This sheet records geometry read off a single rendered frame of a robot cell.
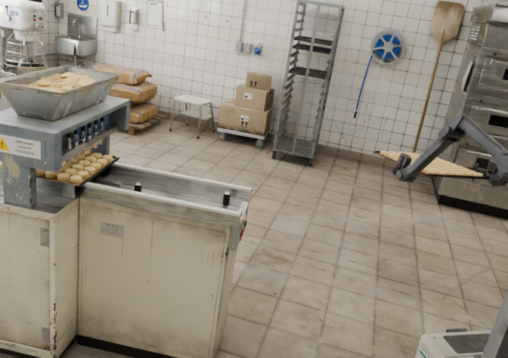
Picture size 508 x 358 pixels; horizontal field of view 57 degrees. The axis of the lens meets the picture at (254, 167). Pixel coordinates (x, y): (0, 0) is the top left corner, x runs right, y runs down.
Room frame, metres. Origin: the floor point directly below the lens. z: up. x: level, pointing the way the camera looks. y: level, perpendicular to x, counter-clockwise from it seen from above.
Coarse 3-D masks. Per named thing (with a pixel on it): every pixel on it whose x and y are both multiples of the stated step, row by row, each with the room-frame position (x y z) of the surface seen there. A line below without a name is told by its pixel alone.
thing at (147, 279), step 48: (144, 192) 2.02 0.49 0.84; (192, 192) 2.10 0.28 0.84; (96, 240) 1.86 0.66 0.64; (144, 240) 1.83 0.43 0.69; (192, 240) 1.81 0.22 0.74; (96, 288) 1.86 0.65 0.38; (144, 288) 1.83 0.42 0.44; (192, 288) 1.81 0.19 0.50; (96, 336) 1.86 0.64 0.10; (144, 336) 1.83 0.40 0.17; (192, 336) 1.81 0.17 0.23
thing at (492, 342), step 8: (504, 304) 0.79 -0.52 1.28; (504, 312) 0.78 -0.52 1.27; (496, 320) 0.79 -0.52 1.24; (504, 320) 0.78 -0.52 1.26; (496, 328) 0.79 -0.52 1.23; (504, 328) 0.77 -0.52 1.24; (496, 336) 0.78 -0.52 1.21; (504, 336) 0.77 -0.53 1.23; (488, 344) 0.79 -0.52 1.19; (496, 344) 0.77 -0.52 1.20; (504, 344) 0.77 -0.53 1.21; (488, 352) 0.78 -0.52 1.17; (496, 352) 0.77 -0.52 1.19; (504, 352) 0.77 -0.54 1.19
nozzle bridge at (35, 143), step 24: (0, 120) 1.74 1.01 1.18; (24, 120) 1.78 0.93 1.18; (72, 120) 1.88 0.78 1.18; (96, 120) 2.19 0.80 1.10; (120, 120) 2.35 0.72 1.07; (0, 144) 1.70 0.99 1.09; (24, 144) 1.69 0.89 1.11; (48, 144) 1.68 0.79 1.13; (72, 144) 1.94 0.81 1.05; (24, 168) 1.69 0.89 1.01; (48, 168) 1.68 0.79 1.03; (24, 192) 1.69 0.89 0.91
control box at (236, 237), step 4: (244, 204) 2.05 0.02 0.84; (248, 204) 2.06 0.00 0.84; (240, 208) 1.99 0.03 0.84; (244, 208) 2.00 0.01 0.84; (244, 212) 1.96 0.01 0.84; (240, 220) 1.88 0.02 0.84; (244, 220) 1.99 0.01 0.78; (240, 224) 1.87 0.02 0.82; (236, 228) 1.84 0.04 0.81; (244, 228) 2.05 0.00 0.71; (232, 232) 1.84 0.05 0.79; (236, 232) 1.84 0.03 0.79; (240, 232) 1.90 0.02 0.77; (232, 236) 1.84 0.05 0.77; (236, 236) 1.84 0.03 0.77; (240, 236) 1.93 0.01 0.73; (232, 240) 1.84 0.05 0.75; (236, 240) 1.84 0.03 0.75; (232, 244) 1.84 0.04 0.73; (236, 244) 1.84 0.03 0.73; (232, 248) 1.84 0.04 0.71; (236, 248) 1.84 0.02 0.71
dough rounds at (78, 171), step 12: (72, 156) 2.14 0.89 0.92; (84, 156) 2.14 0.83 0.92; (96, 156) 2.17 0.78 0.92; (108, 156) 2.19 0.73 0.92; (0, 168) 1.90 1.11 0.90; (36, 168) 1.91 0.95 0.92; (72, 168) 1.97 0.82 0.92; (84, 168) 2.00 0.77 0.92; (96, 168) 2.05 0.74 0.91; (60, 180) 1.87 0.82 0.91; (72, 180) 1.86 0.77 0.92; (84, 180) 1.91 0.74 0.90
